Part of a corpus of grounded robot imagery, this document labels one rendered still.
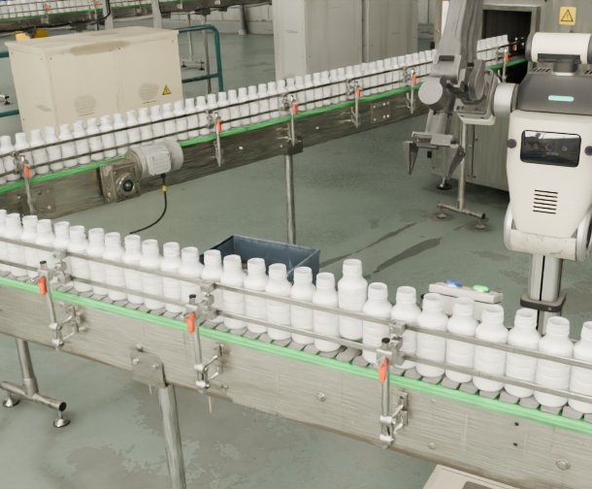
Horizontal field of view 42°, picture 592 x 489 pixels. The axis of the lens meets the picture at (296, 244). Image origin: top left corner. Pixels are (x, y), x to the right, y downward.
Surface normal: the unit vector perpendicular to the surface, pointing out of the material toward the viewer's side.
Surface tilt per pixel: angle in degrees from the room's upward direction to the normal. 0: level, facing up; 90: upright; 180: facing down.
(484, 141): 88
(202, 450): 0
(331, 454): 0
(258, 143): 93
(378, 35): 90
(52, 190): 90
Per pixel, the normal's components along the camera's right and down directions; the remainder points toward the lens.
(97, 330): -0.49, 0.35
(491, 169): -0.69, 0.26
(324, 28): 0.66, 0.25
